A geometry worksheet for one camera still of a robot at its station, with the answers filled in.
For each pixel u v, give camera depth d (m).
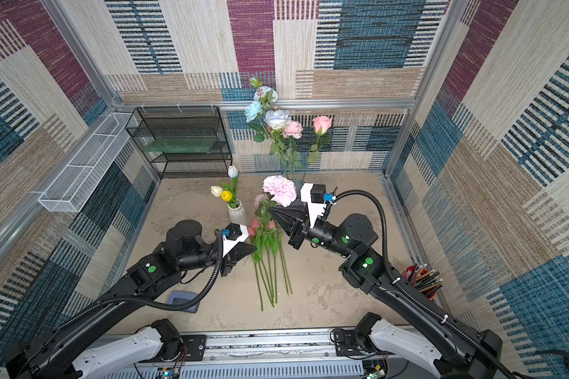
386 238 0.50
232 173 0.80
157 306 0.42
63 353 0.40
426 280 0.73
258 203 1.04
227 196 0.73
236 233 0.54
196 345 0.74
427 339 0.44
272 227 0.99
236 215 0.88
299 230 0.51
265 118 0.72
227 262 0.57
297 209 0.53
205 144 0.99
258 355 0.73
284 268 0.91
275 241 0.94
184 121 1.02
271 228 0.99
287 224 0.54
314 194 0.46
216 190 0.76
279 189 0.48
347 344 0.73
